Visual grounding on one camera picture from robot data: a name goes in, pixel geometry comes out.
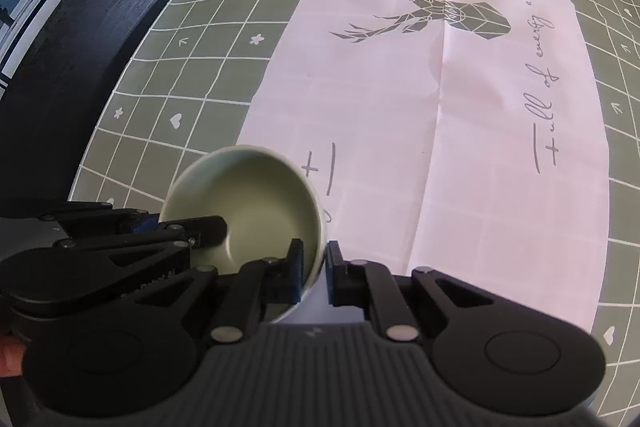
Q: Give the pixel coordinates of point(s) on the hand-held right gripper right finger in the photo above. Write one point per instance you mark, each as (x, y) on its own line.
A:
(332, 277)

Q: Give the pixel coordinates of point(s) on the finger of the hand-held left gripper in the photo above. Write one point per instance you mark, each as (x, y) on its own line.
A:
(145, 221)
(175, 232)

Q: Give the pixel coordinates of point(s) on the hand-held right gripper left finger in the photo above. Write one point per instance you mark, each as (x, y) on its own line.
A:
(298, 277)

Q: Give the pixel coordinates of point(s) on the pale green bowl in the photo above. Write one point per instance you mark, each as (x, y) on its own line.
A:
(260, 197)

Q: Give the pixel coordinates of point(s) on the person's left hand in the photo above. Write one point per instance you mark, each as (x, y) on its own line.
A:
(10, 357)

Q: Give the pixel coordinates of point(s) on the black chair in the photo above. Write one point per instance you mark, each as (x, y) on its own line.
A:
(75, 82)

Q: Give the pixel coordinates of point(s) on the green checked tablecloth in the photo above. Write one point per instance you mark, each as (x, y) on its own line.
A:
(200, 57)

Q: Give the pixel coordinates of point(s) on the white deer print table runner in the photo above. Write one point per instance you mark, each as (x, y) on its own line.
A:
(450, 107)

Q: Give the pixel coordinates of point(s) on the white kitchen counter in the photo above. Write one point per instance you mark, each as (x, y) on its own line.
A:
(35, 12)

